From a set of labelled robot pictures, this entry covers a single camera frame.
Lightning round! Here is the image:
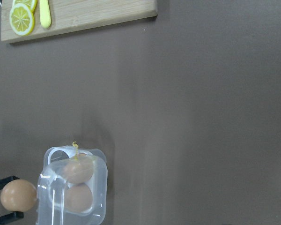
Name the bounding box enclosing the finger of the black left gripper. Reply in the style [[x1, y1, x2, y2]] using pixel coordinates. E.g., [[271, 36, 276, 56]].
[[0, 175, 21, 193], [0, 211, 24, 225]]

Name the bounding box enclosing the brown egg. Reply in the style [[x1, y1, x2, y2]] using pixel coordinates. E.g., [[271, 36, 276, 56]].
[[0, 179, 37, 212], [64, 183, 93, 213], [63, 154, 94, 184]]

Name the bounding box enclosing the clear plastic egg box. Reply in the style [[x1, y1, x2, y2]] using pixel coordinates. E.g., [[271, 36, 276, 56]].
[[36, 146, 108, 225]]

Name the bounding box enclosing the lemon slice front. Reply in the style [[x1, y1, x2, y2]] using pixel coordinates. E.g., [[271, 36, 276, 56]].
[[9, 3, 35, 36]]

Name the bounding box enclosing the lemon slice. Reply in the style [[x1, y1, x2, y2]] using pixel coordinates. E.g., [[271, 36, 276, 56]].
[[9, 3, 35, 36], [13, 0, 37, 12]]

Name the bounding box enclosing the yellow plastic knife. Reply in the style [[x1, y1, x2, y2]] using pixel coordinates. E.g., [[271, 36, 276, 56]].
[[39, 0, 51, 29]]

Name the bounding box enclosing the wooden cutting board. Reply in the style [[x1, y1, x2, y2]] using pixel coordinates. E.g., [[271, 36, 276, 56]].
[[0, 0, 158, 43]]

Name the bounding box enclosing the lemon slice behind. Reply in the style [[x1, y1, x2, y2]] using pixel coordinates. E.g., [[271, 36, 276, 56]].
[[13, 0, 37, 12]]

